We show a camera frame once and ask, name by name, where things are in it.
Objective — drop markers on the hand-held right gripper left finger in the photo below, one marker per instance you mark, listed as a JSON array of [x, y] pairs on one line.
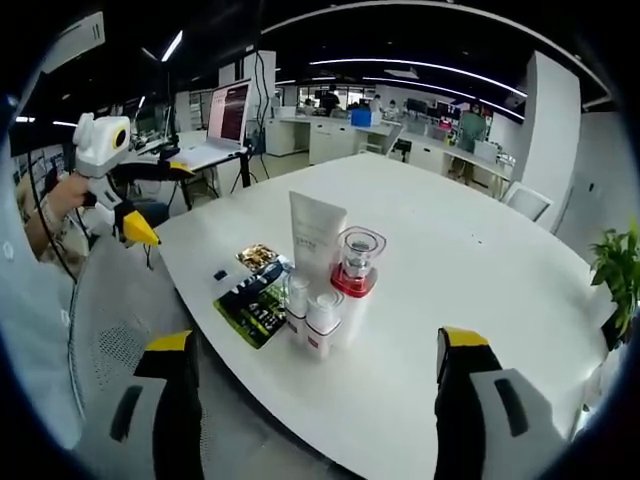
[[150, 430]]

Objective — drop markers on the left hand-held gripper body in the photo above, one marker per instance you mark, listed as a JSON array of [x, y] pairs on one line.
[[100, 147]]

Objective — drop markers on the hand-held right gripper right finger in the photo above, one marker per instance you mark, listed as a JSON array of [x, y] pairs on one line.
[[475, 430]]

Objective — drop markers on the small clear skincare sachet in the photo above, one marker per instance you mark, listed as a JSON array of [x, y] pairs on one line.
[[220, 274]]

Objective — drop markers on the gold foil skincare sachet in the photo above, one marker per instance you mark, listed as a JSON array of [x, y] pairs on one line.
[[255, 255]]

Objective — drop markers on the green black skincare sachet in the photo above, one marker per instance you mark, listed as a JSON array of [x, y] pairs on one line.
[[250, 320]]

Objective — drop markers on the white skincare tube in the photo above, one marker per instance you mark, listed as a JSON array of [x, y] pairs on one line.
[[315, 225]]

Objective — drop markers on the small white skincare bottle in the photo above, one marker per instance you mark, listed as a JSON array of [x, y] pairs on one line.
[[322, 330], [296, 310]]

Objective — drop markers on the red collar skincare bottle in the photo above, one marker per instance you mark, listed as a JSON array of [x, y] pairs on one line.
[[352, 287]]

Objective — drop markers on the blue storage box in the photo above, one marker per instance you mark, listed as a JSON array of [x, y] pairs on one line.
[[361, 117]]

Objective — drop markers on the person's left hand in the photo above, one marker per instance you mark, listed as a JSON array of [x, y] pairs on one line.
[[72, 197]]

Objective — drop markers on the white wristwatch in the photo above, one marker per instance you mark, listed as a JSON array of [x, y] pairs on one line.
[[52, 215]]

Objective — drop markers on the white open laptop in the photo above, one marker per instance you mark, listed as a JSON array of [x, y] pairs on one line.
[[230, 112]]

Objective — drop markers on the white mesh office chair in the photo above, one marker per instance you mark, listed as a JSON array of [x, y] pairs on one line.
[[125, 300]]

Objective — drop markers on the white ceiling air unit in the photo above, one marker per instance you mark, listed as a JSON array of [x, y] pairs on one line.
[[75, 40]]

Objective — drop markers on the person's light shirt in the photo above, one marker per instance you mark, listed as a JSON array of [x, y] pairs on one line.
[[30, 325]]

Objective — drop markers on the white office workbench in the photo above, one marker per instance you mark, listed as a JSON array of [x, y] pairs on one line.
[[325, 140]]

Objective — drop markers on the green potted plant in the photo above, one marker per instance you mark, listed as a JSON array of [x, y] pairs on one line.
[[617, 280]]

